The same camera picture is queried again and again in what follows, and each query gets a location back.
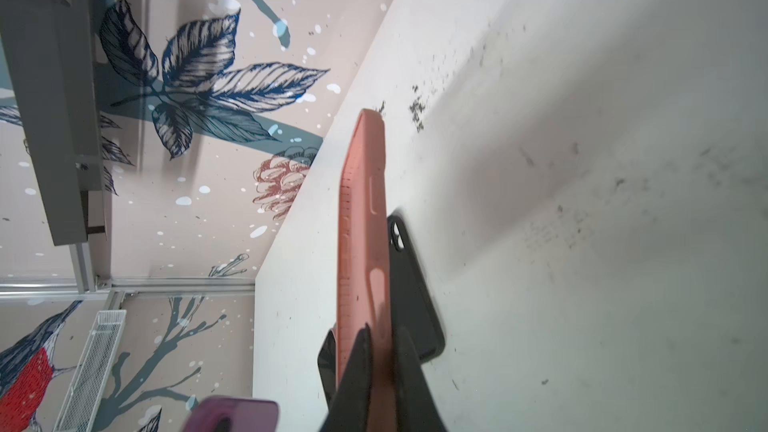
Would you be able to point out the black wire wall basket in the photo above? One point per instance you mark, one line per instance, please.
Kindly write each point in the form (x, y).
(47, 46)

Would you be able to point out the purple phone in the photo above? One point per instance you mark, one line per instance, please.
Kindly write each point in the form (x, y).
(233, 414)

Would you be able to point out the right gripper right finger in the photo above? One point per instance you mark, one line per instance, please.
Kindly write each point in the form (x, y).
(416, 410)

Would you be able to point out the white mesh wall tray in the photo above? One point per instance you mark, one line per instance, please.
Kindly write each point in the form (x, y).
(83, 397)

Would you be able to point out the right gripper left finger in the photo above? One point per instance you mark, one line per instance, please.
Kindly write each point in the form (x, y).
(348, 402)

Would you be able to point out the pink phone case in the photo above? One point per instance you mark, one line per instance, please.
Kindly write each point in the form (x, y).
(363, 272)

